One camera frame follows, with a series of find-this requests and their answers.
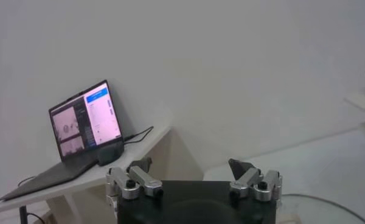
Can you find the black laptop with blue window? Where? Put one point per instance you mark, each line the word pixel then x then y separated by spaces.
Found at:
pixel 88 121

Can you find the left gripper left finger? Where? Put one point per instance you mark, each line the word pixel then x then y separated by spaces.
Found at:
pixel 143 181

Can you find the white side desk with mouse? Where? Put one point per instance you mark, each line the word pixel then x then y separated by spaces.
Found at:
pixel 146 146

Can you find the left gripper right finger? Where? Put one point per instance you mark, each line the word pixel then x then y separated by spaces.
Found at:
pixel 249 179

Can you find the black computer mouse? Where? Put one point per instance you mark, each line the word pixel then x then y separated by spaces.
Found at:
pixel 109 153

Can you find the round glass pot lid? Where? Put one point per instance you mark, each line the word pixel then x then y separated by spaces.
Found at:
pixel 316 213

